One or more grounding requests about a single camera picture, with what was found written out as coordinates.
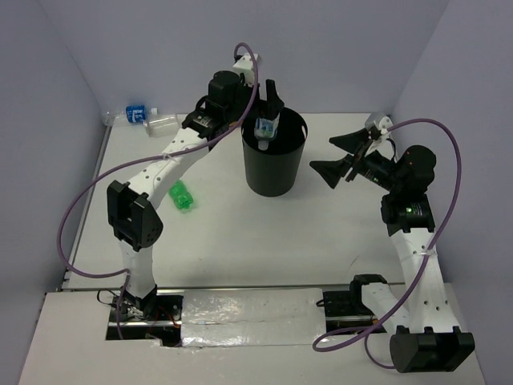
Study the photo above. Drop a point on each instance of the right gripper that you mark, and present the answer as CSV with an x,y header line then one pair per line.
x,y
333,170

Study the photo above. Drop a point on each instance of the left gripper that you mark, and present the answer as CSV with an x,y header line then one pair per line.
x,y
260,107

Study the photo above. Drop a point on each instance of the clear bottle green-blue label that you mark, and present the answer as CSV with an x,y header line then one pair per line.
x,y
265,132

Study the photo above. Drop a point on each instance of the green plastic bottle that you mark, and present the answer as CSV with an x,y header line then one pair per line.
x,y
181,197

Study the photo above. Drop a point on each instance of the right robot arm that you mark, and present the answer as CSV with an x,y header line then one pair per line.
x,y
425,335

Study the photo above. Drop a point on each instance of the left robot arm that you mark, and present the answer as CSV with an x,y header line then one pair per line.
x,y
132,205

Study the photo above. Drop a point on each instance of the black plastic bin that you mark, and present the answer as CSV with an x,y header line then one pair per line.
x,y
272,172

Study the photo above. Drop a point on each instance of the clear plastic cup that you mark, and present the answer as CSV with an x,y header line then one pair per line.
x,y
161,125

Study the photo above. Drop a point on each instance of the clear bottle blue label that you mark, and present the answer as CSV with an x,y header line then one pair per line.
x,y
133,114

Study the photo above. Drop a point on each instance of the silver tape sheet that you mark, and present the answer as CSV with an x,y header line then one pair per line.
x,y
262,317

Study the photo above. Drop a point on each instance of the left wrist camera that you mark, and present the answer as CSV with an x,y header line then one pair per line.
x,y
245,64

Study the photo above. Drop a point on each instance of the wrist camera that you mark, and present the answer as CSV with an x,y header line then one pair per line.
x,y
379,120
245,64

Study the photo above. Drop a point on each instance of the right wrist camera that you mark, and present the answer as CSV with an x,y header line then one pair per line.
x,y
379,120

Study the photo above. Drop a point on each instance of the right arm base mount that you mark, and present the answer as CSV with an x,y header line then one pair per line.
x,y
341,313

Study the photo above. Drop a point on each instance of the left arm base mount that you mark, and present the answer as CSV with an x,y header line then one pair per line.
x,y
163,323

